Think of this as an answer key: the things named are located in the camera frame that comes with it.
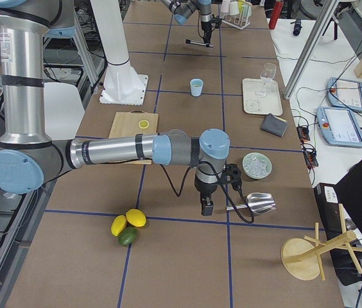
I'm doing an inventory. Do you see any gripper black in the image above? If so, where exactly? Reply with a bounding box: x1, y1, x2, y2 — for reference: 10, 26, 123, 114
200, 21, 212, 41
194, 175, 218, 216

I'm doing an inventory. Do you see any metal muddler black tip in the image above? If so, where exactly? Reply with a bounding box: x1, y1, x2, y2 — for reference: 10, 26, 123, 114
185, 39, 214, 48

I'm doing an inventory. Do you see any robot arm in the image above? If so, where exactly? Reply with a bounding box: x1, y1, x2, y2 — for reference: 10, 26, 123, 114
161, 0, 214, 44
0, 1, 230, 216

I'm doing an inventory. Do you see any white pastel cup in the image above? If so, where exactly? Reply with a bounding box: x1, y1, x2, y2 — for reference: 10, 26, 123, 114
221, 0, 239, 15

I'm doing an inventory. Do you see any yellow pastel cup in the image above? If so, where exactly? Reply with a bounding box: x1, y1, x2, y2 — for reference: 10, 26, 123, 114
238, 0, 252, 19

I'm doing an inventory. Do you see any light blue cup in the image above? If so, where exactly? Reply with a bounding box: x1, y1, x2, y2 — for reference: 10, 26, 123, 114
190, 78, 203, 97

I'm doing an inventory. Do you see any whole yellow lemon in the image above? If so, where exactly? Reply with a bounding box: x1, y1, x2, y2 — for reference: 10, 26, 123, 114
125, 209, 147, 228

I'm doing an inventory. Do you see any metal ice scoop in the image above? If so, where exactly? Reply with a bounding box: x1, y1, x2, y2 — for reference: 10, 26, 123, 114
236, 192, 277, 215

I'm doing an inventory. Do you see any green bowl with ice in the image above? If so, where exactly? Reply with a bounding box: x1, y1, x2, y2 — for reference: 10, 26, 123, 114
242, 153, 272, 180

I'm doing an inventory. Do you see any red cylinder bottle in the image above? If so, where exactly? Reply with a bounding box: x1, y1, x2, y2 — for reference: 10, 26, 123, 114
268, 0, 284, 30

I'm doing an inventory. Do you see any clear wine glass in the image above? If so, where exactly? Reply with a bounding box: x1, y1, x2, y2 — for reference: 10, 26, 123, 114
255, 63, 277, 98

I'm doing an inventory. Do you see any green lime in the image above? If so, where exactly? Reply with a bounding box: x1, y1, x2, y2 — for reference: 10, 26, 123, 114
118, 227, 138, 246

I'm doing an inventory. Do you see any cream bear tray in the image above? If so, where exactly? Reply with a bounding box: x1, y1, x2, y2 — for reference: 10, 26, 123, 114
242, 78, 283, 116

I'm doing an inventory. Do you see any grey folded cloth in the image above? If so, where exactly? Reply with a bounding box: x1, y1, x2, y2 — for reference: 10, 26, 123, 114
261, 114, 288, 137

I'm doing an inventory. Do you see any wooden cutting board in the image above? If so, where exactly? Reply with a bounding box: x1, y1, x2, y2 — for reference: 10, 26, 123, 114
108, 111, 160, 166

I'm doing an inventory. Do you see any wooden mug tree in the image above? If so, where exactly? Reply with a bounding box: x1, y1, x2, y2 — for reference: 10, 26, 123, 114
280, 203, 362, 280

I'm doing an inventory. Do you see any black power strip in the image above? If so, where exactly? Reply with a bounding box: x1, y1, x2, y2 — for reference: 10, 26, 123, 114
297, 125, 318, 169

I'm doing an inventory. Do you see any teach pendant near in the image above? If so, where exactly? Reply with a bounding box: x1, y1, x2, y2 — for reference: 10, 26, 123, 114
316, 107, 362, 148

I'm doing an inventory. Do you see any teach pendant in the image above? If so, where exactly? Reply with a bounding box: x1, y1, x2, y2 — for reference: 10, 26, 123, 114
327, 77, 362, 113
316, 107, 362, 148

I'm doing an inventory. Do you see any teach pendant far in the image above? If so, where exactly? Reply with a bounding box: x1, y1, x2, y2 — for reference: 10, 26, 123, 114
327, 77, 362, 113

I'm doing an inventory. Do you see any white wire cup rack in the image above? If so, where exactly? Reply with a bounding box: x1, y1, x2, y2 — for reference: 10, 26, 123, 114
222, 7, 252, 30

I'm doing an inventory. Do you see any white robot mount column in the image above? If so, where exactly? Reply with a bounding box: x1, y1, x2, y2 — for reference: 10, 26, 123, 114
90, 0, 148, 106

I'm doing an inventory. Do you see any aluminium frame post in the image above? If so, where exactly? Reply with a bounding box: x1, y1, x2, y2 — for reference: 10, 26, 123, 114
283, 0, 349, 100

